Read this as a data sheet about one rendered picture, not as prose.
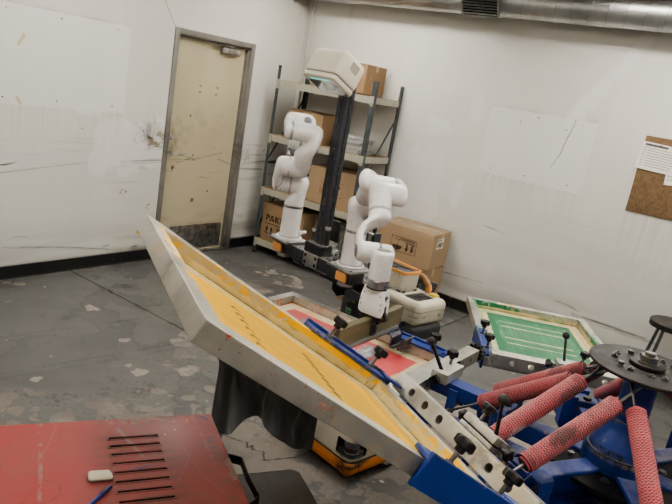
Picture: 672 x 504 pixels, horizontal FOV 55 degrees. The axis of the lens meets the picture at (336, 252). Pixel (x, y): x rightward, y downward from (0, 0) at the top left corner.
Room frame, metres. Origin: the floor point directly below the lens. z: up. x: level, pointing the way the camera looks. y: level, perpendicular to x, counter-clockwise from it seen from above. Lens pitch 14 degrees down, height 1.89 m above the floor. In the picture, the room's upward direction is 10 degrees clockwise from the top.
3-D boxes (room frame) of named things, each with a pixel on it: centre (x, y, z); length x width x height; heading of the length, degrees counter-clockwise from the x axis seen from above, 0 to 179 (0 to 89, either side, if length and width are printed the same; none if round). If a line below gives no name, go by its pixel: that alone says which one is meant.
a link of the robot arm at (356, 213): (2.75, -0.08, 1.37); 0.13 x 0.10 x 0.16; 98
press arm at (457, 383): (1.92, -0.47, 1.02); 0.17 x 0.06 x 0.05; 56
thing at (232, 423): (2.09, 0.16, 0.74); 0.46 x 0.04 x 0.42; 56
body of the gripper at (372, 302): (2.13, -0.16, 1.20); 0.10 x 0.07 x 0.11; 56
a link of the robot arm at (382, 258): (2.17, -0.16, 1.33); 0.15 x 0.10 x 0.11; 8
